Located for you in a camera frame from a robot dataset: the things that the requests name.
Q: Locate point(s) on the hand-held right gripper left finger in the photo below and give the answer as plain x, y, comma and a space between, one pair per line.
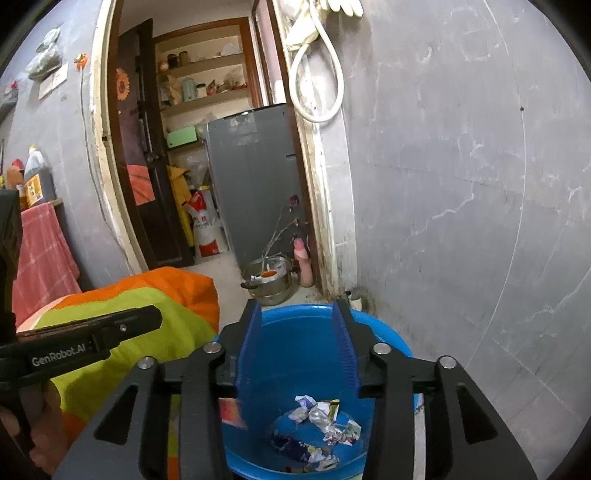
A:
249, 346

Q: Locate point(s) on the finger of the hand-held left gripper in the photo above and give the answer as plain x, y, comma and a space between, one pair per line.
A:
60, 328
134, 323

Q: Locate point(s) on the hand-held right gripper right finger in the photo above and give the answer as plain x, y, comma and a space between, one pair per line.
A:
345, 350

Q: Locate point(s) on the blue plastic bucket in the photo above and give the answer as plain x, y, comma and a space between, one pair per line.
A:
295, 350

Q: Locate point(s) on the pile of wrappers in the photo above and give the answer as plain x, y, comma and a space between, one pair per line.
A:
332, 434

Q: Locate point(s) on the person's left hand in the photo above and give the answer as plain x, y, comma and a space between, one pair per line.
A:
51, 415

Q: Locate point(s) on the multicolour patchwork blanket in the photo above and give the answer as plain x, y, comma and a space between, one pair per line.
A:
161, 295

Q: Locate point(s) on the small white floor cup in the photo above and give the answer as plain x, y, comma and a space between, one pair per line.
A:
355, 301

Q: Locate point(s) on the steel pot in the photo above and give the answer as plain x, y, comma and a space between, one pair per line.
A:
270, 288

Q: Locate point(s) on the pink checkered towel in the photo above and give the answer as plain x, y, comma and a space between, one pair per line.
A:
41, 258

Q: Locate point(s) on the pink bottle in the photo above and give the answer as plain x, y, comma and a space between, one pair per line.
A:
304, 265

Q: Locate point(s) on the dark wooden door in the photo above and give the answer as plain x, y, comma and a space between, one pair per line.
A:
159, 207

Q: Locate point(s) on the red and white sack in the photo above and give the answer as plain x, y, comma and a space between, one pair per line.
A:
207, 226

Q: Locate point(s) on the dried flower branch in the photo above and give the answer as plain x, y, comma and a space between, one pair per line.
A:
292, 217

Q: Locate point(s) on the orange checkered cloth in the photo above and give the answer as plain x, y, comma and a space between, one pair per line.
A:
141, 184

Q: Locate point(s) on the large dark liquid jug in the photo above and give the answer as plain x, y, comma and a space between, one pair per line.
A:
39, 180

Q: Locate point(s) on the orange plastic bottle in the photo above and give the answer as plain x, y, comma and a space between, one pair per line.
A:
14, 175

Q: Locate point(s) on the grey refrigerator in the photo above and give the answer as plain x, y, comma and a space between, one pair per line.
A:
254, 184

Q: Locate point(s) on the clear plastic bag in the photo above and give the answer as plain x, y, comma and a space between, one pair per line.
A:
198, 170

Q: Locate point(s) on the green box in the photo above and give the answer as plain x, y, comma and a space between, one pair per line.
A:
182, 137

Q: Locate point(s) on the sunflower sticker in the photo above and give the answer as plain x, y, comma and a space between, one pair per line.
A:
123, 85

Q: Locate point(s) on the teal canister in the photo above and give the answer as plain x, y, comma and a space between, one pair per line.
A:
188, 90

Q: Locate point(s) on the hanging grey plastic bag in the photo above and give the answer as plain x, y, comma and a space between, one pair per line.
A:
44, 57

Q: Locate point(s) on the cream rubber glove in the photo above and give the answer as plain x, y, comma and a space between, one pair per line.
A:
300, 27
344, 7

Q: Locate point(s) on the wooden door frame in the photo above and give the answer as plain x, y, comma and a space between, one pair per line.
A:
104, 161

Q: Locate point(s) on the grey wall shelf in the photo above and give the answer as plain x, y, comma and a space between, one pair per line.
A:
8, 104

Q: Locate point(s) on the wooden wall shelf unit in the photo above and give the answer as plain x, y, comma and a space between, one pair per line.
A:
207, 64

